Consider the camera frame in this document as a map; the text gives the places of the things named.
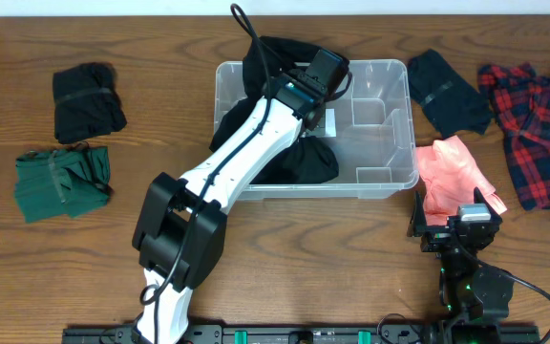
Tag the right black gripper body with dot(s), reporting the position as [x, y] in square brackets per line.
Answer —
[437, 237]

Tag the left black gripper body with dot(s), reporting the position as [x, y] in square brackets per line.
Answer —
[314, 117]

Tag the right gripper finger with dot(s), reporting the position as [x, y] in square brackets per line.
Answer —
[480, 198]
[418, 223]

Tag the large black shirt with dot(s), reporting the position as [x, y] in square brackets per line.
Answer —
[308, 160]

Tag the black cloth with band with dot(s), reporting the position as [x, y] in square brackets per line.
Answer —
[86, 104]

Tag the green cloth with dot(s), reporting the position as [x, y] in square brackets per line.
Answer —
[68, 182]

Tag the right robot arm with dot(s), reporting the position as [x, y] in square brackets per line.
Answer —
[473, 292]

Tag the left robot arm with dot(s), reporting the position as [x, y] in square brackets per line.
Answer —
[181, 226]

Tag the pink cloth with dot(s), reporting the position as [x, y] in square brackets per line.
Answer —
[450, 175]

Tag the clear plastic storage bin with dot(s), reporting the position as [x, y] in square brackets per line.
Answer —
[374, 143]

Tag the dark folded cloth right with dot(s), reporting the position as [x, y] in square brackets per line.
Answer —
[447, 100]

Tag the red plaid shirt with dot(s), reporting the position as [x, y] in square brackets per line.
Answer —
[520, 100]

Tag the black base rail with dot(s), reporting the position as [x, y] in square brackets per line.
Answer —
[389, 333]

